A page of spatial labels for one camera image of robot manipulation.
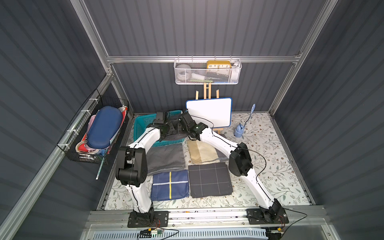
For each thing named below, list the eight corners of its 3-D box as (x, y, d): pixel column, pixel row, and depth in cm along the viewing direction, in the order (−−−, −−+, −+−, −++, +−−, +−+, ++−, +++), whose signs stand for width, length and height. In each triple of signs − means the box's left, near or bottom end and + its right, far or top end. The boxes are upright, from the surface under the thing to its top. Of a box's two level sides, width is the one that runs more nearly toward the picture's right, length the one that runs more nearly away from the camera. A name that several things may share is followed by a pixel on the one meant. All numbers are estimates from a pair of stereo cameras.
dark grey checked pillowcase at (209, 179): (190, 198, 82) (189, 197, 80) (188, 166, 94) (187, 165, 92) (233, 194, 83) (234, 193, 82) (226, 163, 95) (226, 161, 93)
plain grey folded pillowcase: (147, 175, 89) (146, 173, 87) (148, 149, 100) (147, 148, 98) (186, 168, 92) (185, 166, 90) (182, 144, 103) (182, 142, 101)
